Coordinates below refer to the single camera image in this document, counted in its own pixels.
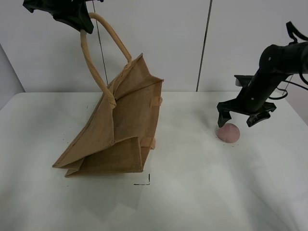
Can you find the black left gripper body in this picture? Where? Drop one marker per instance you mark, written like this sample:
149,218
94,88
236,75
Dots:
71,12

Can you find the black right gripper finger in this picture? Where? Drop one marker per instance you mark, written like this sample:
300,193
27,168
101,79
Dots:
254,119
223,117

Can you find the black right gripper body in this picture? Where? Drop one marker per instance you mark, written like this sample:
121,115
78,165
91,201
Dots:
251,100

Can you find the pink peach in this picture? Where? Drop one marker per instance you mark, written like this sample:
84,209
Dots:
229,133

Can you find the brown linen tote bag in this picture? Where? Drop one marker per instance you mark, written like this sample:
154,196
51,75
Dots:
120,132

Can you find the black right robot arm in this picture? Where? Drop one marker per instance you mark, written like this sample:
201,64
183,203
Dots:
276,64

